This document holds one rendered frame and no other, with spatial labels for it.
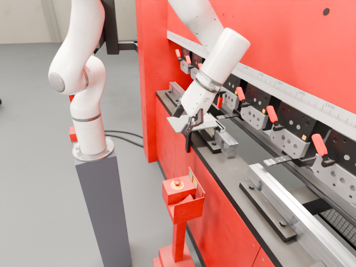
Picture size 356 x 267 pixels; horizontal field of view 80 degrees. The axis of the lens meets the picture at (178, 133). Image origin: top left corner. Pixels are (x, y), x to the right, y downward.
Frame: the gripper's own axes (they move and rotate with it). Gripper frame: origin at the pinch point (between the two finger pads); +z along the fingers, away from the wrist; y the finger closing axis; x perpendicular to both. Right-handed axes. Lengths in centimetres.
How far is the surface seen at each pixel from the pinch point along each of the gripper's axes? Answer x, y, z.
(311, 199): -70, -23, 7
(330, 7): -17, -4, -49
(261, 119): -34.4, 0.9, -11.3
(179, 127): -28, 36, 24
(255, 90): -31.0, 10.4, -18.6
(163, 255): -51, 0, 106
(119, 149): -52, 143, 144
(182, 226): -42, -2, 66
